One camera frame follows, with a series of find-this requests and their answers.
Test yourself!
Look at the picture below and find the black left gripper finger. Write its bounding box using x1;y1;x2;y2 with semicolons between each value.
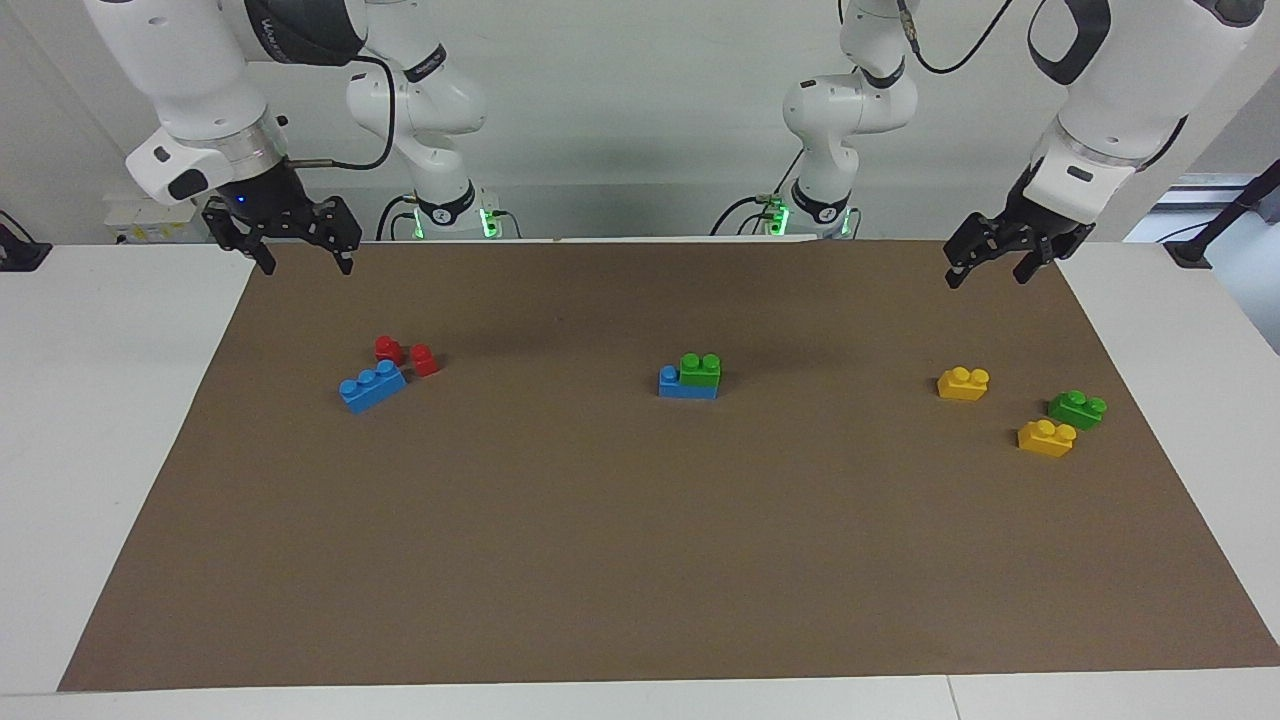
945;213;1021;291
1013;235;1076;285

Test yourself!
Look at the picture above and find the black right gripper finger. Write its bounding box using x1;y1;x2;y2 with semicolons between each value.
300;196;362;276
203;203;277;276

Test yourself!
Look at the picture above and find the blue three-stud block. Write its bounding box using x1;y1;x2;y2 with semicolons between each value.
657;365;720;401
338;359;408;414

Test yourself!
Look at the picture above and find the yellow two-stud block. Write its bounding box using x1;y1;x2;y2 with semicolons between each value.
937;366;991;402
1017;419;1078;459

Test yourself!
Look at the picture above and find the black pole stand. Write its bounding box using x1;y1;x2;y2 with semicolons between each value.
1163;155;1280;269

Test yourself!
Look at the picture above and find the black table clamp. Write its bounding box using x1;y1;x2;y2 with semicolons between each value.
0;210;53;273

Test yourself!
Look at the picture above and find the brown table mat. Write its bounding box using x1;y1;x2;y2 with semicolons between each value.
57;237;1280;693

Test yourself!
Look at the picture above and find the black base cable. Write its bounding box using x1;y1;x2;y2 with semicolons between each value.
711;148;804;237
376;193;417;242

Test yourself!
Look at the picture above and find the white wall power box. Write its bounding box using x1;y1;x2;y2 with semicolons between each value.
103;195;216;244

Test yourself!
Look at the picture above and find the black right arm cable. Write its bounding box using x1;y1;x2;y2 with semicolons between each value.
285;55;398;173

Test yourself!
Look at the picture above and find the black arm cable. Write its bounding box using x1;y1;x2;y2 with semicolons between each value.
285;55;398;173
895;0;1016;76

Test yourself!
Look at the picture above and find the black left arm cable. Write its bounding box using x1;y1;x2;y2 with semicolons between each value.
895;0;1016;76

